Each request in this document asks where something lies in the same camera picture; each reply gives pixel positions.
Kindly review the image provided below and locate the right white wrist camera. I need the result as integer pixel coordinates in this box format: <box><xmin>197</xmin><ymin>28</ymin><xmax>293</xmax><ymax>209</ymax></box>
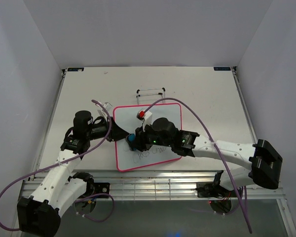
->
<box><xmin>137</xmin><ymin>111</ymin><xmax>152</xmax><ymax>131</ymax></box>

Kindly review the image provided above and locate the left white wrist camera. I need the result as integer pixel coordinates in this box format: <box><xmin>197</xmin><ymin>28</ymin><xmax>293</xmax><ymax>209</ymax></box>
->
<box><xmin>97</xmin><ymin>101</ymin><xmax>112</xmax><ymax>119</ymax></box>

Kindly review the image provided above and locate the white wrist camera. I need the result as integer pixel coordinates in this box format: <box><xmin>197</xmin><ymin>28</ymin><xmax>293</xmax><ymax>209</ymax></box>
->
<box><xmin>137</xmin><ymin>111</ymin><xmax>152</xmax><ymax>131</ymax></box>
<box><xmin>97</xmin><ymin>101</ymin><xmax>112</xmax><ymax>119</ymax></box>

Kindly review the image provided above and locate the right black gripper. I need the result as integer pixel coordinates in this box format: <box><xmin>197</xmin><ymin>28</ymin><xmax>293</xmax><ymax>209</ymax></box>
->
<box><xmin>130</xmin><ymin>121</ymin><xmax>172</xmax><ymax>152</ymax></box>

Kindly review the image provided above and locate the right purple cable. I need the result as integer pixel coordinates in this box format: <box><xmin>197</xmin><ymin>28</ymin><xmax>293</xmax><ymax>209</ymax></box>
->
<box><xmin>145</xmin><ymin>97</ymin><xmax>253</xmax><ymax>234</ymax></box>

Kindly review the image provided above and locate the aluminium rail frame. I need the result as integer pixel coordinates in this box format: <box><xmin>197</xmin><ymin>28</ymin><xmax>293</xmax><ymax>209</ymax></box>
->
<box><xmin>19</xmin><ymin>171</ymin><xmax>286</xmax><ymax>201</ymax></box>

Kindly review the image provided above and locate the black wire whiteboard stand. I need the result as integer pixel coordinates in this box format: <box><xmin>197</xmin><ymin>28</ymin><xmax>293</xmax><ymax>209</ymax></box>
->
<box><xmin>136</xmin><ymin>87</ymin><xmax>166</xmax><ymax>105</ymax></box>

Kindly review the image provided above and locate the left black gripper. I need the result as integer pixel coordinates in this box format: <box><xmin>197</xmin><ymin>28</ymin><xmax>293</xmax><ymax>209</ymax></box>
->
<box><xmin>86</xmin><ymin>117</ymin><xmax>130</xmax><ymax>142</ymax></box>

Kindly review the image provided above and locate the blue bone-shaped eraser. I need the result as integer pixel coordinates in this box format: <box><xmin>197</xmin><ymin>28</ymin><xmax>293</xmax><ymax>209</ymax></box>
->
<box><xmin>126</xmin><ymin>133</ymin><xmax>138</xmax><ymax>151</ymax></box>

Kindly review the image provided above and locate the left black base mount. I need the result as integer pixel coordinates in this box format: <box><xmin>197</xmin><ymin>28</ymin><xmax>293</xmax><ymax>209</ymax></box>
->
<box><xmin>92</xmin><ymin>182</ymin><xmax>111</xmax><ymax>198</ymax></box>

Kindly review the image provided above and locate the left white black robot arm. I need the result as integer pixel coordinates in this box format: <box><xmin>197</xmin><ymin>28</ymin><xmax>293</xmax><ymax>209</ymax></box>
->
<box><xmin>17</xmin><ymin>111</ymin><xmax>129</xmax><ymax>237</ymax></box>

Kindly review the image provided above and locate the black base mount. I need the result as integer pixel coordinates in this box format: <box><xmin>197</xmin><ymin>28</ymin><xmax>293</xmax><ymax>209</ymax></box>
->
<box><xmin>92</xmin><ymin>182</ymin><xmax>111</xmax><ymax>198</ymax></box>
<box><xmin>195</xmin><ymin>182</ymin><xmax>236</xmax><ymax>199</ymax></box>

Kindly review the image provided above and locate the pink framed whiteboard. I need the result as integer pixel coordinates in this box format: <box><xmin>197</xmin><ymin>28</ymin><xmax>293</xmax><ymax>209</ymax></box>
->
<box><xmin>113</xmin><ymin>103</ymin><xmax>182</xmax><ymax>172</ymax></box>

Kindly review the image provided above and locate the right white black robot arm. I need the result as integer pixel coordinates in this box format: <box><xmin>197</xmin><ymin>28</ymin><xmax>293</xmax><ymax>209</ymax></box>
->
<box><xmin>127</xmin><ymin>118</ymin><xmax>283</xmax><ymax>196</ymax></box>

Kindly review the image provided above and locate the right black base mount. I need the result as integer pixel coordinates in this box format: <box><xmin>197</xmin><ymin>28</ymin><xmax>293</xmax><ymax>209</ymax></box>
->
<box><xmin>195</xmin><ymin>182</ymin><xmax>236</xmax><ymax>199</ymax></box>

